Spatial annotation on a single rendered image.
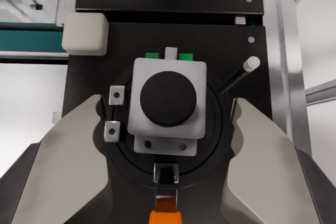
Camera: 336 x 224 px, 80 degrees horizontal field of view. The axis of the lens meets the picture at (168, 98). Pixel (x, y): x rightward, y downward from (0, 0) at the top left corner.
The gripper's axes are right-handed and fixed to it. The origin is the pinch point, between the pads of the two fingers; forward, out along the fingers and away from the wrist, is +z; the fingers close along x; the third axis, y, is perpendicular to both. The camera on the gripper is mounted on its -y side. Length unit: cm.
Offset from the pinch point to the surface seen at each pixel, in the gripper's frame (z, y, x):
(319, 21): 28.9, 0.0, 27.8
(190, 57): 5.3, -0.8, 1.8
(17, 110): 12.3, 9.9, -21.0
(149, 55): 5.3, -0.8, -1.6
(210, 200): 1.9, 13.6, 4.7
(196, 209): 1.3, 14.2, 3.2
